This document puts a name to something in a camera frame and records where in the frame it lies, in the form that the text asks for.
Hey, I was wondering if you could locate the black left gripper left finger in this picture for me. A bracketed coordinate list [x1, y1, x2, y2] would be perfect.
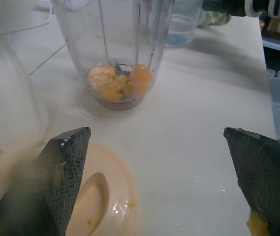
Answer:
[0, 126, 92, 236]

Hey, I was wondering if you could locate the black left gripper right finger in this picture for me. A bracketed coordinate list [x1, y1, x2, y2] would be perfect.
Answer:
[223, 127, 280, 236]

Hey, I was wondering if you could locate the pale orange segment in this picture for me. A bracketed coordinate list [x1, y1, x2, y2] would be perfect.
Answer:
[86, 64, 128, 102]

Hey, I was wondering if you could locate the bright orange segment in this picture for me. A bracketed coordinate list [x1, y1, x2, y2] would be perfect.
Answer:
[129, 63, 154, 96]

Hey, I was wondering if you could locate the transparent blender jar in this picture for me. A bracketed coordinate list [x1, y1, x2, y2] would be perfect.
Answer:
[51, 0, 173, 112]

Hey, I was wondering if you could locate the cream blender jar lid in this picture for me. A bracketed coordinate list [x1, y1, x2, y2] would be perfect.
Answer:
[65, 142, 138, 236]

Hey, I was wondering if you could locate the white blender base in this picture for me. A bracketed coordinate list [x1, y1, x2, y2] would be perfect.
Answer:
[0, 0, 50, 180]

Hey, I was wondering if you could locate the pale green cloth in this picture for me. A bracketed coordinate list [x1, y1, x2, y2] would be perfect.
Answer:
[197, 9, 233, 28]

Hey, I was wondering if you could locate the clear plastic measuring cup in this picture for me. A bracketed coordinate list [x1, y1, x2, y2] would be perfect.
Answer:
[164, 0, 202, 48]

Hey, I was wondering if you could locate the orange pulp lump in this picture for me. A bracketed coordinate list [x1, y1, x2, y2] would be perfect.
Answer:
[246, 210, 270, 236]

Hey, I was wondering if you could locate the white power cable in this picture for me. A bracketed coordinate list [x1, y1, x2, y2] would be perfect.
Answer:
[1, 0, 53, 35]

